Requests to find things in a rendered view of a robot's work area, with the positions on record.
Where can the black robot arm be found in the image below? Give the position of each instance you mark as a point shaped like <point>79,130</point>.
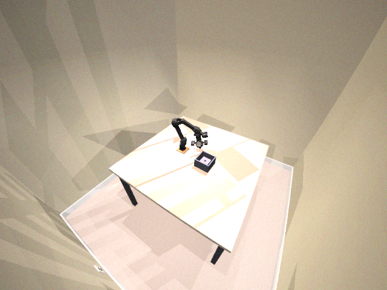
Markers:
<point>183,140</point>

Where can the white flat plate with hole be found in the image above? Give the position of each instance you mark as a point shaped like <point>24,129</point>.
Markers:
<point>205,160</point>

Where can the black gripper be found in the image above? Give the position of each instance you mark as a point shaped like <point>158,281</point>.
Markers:
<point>205,142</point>

